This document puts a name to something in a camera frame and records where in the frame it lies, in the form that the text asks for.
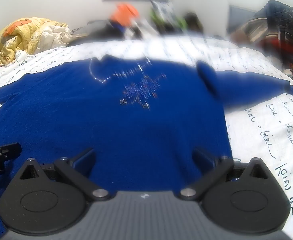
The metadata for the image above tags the blue knit sweater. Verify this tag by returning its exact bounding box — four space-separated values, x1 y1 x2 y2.
0 54 293 230

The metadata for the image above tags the grey framed board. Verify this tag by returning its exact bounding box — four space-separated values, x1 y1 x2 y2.
228 4 258 38

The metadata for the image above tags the cream quilted blanket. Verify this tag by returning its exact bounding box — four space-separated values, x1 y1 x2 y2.
35 25 72 53

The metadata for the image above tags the brown fuzzy hat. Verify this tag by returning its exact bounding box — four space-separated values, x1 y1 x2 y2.
184 12 203 32

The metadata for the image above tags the orange plastic bag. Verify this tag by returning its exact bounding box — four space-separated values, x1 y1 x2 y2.
110 3 139 27

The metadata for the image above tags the dark clothes pile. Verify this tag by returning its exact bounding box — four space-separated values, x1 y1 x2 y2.
230 0 293 85

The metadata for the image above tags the green basket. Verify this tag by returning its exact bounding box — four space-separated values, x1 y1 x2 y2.
150 10 188 30

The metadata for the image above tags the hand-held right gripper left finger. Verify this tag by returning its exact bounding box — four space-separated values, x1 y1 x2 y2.
19 148 111 202

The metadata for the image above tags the yellow cartoon quilt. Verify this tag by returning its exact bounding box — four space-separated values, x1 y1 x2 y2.
0 17 62 69

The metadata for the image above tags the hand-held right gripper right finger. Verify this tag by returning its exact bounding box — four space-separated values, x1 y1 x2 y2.
180 148 272 201

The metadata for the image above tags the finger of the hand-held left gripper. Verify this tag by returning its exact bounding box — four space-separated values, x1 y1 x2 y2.
0 142 22 161

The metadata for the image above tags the black garment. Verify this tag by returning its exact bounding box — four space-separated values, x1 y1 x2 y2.
86 21 127 39

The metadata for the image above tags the white script-printed bedspread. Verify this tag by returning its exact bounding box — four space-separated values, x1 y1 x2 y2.
0 34 293 240

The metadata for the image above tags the blue floral pillow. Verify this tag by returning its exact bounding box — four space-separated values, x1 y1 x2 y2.
150 0 174 18

